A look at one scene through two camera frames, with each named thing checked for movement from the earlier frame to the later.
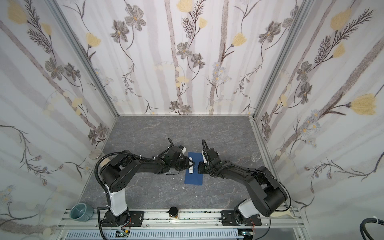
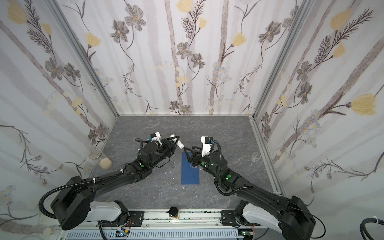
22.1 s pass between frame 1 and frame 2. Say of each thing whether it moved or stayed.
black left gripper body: moved
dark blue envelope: stayed
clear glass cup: stayed
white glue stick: moved
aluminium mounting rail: stayed
